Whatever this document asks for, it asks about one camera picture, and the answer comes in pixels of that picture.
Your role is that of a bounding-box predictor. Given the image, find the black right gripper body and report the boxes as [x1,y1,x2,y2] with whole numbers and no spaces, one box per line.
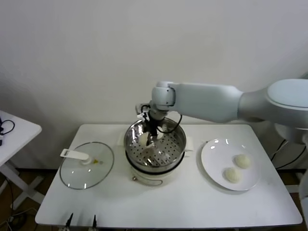
[144,110,161,132]

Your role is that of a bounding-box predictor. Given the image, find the perforated steel steamer basket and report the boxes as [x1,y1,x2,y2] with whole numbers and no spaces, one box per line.
[124,116,187,169]

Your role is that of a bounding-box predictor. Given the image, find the cream electric cooker pot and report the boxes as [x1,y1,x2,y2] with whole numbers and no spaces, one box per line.
[117,133,194,188]

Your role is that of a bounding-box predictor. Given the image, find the white round plate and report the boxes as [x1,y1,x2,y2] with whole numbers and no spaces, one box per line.
[197,138,262,192]

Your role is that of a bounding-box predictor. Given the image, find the white folding side table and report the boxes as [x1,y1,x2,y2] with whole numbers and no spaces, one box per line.
[0,110,45,210]

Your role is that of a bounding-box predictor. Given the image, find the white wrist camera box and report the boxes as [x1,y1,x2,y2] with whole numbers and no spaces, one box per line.
[134,103,151,119]

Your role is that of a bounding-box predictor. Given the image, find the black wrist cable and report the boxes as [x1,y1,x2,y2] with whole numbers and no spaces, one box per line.
[166,112,183,134]

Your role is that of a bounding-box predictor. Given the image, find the glass lid with white handle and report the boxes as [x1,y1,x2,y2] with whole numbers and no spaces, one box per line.
[60,141,116,191]

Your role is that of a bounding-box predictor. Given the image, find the thin floor cables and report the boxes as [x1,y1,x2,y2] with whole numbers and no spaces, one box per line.
[0,178,37,231]

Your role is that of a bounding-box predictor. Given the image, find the black looped cable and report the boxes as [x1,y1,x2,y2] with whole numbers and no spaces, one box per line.
[0,119,16,137]

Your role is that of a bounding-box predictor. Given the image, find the black power cable with adapter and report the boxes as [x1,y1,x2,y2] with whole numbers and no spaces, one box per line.
[270,139,308,169]

